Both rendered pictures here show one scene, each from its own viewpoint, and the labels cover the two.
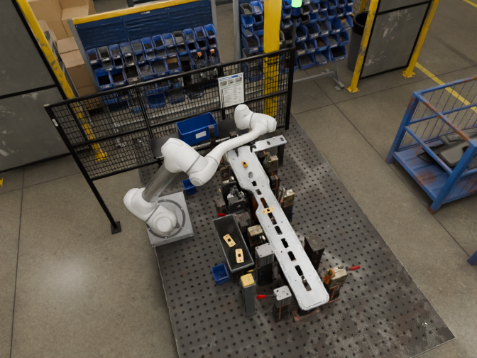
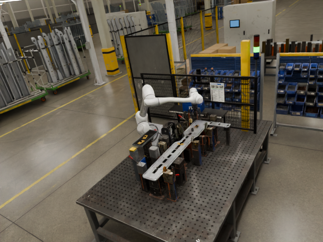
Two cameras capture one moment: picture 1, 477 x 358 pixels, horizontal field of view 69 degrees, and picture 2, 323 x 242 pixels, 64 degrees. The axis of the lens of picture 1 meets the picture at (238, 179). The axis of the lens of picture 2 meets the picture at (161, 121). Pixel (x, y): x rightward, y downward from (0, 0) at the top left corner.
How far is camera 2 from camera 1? 231 cm
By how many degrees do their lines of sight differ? 47
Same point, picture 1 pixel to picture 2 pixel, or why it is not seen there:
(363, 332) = (166, 219)
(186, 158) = (145, 92)
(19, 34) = (164, 54)
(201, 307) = (128, 169)
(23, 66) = (162, 67)
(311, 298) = (149, 175)
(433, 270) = not seen: outside the picture
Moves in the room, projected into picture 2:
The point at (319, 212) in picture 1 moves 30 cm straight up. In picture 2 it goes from (217, 170) to (216, 149)
